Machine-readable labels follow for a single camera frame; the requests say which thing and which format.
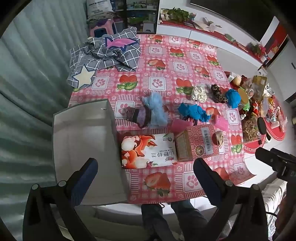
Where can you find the brown snack bag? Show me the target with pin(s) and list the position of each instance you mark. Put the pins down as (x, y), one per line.
(251, 126)

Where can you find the white printed sack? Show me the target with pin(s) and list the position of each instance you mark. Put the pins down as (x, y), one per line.
(99, 8)

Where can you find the cream polka dot cloth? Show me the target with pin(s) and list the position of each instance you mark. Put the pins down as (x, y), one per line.
(198, 93)

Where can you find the green potted plant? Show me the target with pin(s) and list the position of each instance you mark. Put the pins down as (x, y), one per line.
(177, 12)

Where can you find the person's legs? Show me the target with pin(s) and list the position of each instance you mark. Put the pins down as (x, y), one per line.
(185, 215)

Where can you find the small white stool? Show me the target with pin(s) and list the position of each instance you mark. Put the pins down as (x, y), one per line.
(148, 26)

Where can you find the blue cloth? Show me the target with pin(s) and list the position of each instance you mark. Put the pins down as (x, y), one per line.
(233, 98)
(194, 112)

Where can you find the leopard print scrunchie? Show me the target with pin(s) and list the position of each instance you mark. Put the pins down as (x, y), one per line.
(218, 93)

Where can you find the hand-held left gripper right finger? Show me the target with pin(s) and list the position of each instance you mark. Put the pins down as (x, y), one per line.
(208, 179)

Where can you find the dark television screen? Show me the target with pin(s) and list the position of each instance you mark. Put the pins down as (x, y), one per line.
(231, 14)

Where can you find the round red tray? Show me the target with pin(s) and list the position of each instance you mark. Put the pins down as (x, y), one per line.
(276, 128)

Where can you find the red patterned flat box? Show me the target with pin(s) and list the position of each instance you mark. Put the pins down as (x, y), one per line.
(200, 139)

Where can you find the light blue mesh puff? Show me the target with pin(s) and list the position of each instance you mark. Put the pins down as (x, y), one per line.
(156, 109)

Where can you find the grey green curtain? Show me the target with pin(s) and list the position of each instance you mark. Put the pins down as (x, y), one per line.
(34, 92)

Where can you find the beige soft cloth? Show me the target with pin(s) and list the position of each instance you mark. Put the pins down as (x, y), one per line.
(218, 138)

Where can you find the grey checked star blanket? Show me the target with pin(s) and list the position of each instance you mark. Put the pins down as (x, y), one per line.
(120, 55)

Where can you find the white cabinet with red top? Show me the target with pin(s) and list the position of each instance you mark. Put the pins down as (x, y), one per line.
(203, 38)

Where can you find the pink knitted cloth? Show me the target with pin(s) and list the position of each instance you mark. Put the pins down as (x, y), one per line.
(179, 125)

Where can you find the olive green box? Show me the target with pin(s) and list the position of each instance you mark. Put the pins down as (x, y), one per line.
(259, 83)

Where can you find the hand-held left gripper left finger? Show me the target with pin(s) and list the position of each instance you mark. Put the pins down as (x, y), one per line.
(86, 177)

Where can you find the white storage box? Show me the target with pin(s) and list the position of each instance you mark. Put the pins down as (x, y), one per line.
(81, 143)

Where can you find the purple brown knitted band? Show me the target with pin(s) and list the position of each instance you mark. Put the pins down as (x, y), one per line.
(141, 115)

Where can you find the dark shelf unit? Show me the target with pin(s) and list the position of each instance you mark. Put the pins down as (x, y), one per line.
(141, 11)

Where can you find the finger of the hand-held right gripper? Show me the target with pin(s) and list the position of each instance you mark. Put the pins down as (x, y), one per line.
(283, 154)
(266, 156)

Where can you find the pink plastic stool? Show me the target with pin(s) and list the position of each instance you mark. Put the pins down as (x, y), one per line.
(101, 30)

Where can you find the small red green plant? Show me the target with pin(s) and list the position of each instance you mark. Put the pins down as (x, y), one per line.
(255, 48)

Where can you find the person's right forearm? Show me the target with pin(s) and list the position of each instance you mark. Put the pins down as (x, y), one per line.
(286, 215)

